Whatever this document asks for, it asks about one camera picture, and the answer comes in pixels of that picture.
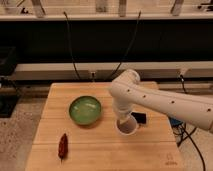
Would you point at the blue cable connector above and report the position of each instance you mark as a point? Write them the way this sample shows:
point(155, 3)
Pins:
point(175, 122)

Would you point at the green ceramic bowl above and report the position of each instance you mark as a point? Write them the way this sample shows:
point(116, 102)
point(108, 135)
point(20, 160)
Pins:
point(85, 110)

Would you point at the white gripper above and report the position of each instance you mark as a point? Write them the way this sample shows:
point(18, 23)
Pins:
point(122, 111)

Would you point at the red dried chili pepper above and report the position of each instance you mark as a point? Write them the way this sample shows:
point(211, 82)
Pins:
point(63, 147)

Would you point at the white wall outlet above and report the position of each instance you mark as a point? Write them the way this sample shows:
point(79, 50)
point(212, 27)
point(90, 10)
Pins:
point(92, 74)

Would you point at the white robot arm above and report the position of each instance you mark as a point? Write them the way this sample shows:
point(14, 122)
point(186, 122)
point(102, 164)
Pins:
point(126, 91)

